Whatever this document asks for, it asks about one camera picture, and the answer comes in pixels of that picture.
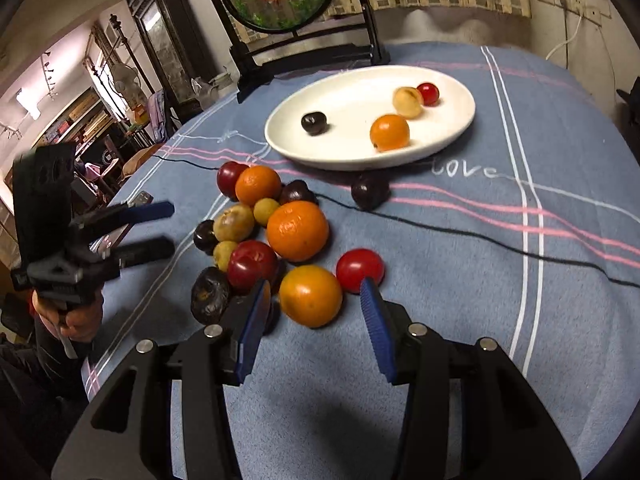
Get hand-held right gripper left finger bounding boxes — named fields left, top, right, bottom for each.
left=50, top=279, right=273, bottom=480

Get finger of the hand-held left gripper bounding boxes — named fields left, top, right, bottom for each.
left=72, top=202, right=176, bottom=238
left=100, top=237, right=176, bottom=268

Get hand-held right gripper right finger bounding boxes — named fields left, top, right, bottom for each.
left=358, top=278, right=585, bottom=480

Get dark purple plum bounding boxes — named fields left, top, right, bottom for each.
left=350, top=172, right=391, bottom=211
left=301, top=111, right=328, bottom=136
left=193, top=219, right=219, bottom=255
left=278, top=180, right=319, bottom=207

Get wrinkled dark date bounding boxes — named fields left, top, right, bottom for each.
left=190, top=266, right=232, bottom=325

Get red plum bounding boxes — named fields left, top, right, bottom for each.
left=216, top=161, right=249, bottom=200
left=227, top=240, right=280, bottom=295

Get small yellow plum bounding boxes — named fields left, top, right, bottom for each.
left=253, top=197, right=281, bottom=227
left=213, top=240, right=239, bottom=272

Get brown kiwi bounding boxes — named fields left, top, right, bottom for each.
left=213, top=203, right=256, bottom=243

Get large orange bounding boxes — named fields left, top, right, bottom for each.
left=266, top=200, right=330, bottom=263

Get small orange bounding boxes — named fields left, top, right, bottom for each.
left=235, top=165, right=282, bottom=207

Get white oval plate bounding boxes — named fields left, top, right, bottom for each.
left=264, top=65, right=476, bottom=172

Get person's left hand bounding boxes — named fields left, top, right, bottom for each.
left=32, top=290, right=104, bottom=344

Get smartphone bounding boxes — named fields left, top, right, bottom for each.
left=87, top=191, right=153, bottom=261

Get brown cushion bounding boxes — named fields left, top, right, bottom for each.
left=121, top=147, right=166, bottom=176

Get purple cloth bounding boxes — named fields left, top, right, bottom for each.
left=145, top=89, right=173, bottom=143

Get blue plaid tablecloth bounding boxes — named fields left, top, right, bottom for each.
left=82, top=40, right=640, bottom=480

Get clear plastic bag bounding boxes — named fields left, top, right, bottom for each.
left=192, top=77, right=216, bottom=111

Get white standing fan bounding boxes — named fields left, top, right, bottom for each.
left=107, top=57, right=138, bottom=101

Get person's dark clothing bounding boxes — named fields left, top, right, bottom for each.
left=0, top=290, right=101, bottom=480

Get dark wooden cabinet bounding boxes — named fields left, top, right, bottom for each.
left=125, top=0, right=221, bottom=121

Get pale yellow plum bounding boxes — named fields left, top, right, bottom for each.
left=392, top=86, right=425, bottom=120

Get white power cable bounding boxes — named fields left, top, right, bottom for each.
left=545, top=10, right=583, bottom=61

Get white wall outlet strip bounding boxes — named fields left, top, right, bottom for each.
left=537, top=0, right=611, bottom=23

